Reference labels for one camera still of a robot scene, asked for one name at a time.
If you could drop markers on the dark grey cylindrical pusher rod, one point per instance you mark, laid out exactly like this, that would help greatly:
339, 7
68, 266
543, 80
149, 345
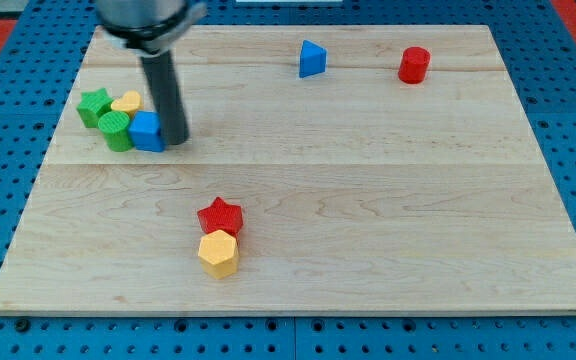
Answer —
166, 95

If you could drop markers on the blue triangle block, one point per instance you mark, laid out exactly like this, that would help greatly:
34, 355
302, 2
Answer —
312, 59

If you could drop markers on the blue cube block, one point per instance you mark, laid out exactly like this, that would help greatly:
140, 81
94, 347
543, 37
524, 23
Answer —
145, 132

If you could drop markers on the wooden board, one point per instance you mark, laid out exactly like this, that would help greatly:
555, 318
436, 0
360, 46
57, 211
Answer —
361, 195

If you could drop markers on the yellow hexagon block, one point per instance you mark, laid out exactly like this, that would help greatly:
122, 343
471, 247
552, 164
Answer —
218, 254

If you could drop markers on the green cylinder block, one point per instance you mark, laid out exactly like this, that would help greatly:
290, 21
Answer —
114, 127

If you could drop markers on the green star block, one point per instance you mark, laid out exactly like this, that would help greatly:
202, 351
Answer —
93, 105

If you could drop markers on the red cylinder block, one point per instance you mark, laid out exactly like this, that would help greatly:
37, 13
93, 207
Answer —
414, 65

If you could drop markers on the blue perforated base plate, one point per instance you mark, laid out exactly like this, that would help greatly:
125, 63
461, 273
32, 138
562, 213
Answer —
38, 65

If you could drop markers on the yellow heart block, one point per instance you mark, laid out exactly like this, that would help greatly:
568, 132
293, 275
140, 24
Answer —
129, 103

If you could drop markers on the red star block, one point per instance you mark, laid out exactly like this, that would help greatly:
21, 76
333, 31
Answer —
221, 215

